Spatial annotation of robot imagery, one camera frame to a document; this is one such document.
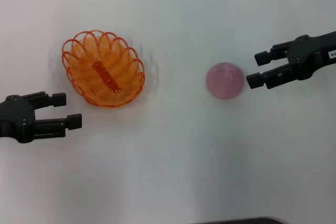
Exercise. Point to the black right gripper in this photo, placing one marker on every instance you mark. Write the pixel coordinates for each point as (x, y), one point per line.
(309, 56)

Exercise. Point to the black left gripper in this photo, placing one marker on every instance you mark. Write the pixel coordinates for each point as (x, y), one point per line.
(18, 119)

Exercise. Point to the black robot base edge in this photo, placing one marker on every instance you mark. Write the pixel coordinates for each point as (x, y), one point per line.
(244, 221)

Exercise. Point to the pink peach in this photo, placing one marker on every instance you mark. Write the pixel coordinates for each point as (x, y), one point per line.
(223, 81)

